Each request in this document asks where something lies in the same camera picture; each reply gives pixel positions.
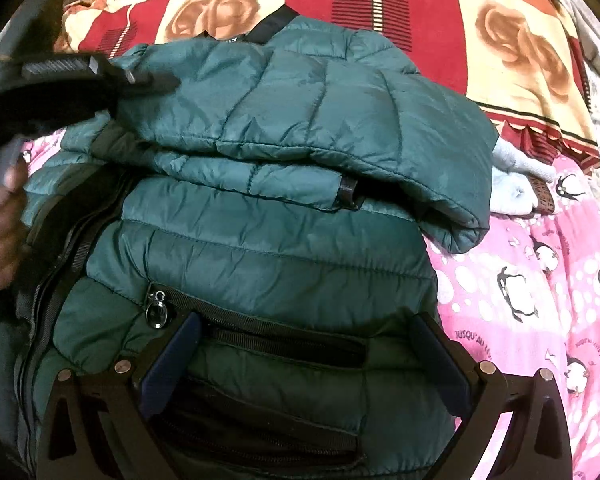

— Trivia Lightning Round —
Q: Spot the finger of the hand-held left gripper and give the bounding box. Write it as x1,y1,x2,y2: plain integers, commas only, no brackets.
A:
92,55,181,98

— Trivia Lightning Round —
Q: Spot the light blue cloth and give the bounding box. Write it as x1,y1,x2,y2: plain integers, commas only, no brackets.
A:
489,136,558,216

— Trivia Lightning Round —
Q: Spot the person's left hand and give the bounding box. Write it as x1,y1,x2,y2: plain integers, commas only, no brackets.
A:
0,162,31,293

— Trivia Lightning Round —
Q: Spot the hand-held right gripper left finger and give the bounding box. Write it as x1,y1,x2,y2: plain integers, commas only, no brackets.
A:
36,311,203,480

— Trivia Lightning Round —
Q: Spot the pink penguin printed blanket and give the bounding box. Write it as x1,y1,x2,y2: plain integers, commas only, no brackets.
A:
17,127,600,480

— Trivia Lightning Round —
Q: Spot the green puffer jacket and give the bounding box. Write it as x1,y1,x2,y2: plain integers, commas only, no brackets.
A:
0,14,501,480

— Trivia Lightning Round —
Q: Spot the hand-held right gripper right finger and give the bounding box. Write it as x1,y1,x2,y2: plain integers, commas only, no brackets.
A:
409,311,587,480

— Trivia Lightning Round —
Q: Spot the red floral printed blanket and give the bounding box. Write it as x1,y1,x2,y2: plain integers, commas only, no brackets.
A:
55,0,600,173

